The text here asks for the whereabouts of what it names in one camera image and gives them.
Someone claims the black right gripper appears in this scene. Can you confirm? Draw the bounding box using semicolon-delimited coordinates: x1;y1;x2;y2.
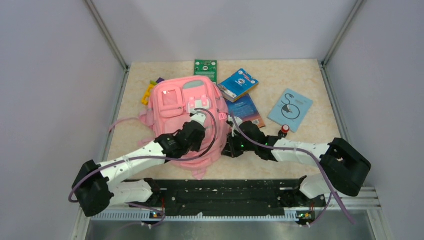
222;129;257;158

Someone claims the pink student backpack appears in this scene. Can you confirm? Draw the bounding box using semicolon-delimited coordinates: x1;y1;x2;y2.
108;75;229;181

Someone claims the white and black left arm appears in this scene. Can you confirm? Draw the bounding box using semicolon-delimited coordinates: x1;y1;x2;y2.
70;120;206;217

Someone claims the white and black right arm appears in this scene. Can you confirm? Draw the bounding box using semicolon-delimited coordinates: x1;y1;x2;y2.
222;119;372;206

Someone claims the sunset cover paperback book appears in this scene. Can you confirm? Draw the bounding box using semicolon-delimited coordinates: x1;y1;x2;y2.
225;94;266;129

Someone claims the yellow and purple toy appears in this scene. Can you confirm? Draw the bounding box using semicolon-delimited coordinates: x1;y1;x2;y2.
140;77;165;106

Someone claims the blue paperback book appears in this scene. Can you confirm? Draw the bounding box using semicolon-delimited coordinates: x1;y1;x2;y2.
217;68;259;103

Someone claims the light blue thin booklet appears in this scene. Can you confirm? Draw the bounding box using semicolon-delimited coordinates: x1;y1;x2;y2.
267;88;314;133

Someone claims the green paperback book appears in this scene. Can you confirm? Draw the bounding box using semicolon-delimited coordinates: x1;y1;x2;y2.
193;59;218;85

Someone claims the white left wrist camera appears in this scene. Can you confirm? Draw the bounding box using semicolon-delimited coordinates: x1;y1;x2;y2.
190;110;207;126

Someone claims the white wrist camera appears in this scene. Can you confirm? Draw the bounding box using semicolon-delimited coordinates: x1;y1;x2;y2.
227;114;243;137
190;110;207;126

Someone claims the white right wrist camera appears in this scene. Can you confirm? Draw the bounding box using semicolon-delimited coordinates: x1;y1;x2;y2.
227;114;243;137

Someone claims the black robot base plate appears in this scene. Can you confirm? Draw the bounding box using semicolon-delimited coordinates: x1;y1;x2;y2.
145;178;326;217

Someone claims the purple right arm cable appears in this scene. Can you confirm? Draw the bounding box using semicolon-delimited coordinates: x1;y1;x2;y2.
229;112;357;228

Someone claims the aluminium frame rail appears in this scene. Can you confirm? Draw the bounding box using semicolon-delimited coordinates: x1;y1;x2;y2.
71;187;394;240

